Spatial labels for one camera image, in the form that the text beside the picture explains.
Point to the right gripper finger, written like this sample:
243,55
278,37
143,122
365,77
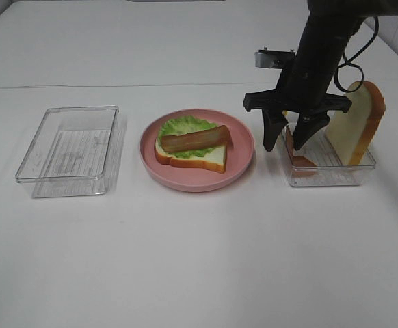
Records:
273,124
307,126

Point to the left clear plastic tray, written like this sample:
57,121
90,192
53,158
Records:
74,152

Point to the right clear plastic tray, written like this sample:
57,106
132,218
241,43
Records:
329,170

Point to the pink round plate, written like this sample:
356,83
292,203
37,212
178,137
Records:
240,152

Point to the pink ham slice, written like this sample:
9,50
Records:
300,164

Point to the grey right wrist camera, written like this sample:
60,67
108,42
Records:
265,58

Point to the bread slice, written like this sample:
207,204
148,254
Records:
215,161
351,133

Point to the clear plastic tray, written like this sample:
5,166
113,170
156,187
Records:
74,152
329,170

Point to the brown bacon strip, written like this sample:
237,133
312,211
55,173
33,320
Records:
197,140

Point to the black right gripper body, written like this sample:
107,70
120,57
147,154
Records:
301,88

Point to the green lettuce leaf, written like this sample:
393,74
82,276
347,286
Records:
180,126

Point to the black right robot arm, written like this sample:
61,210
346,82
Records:
331,24

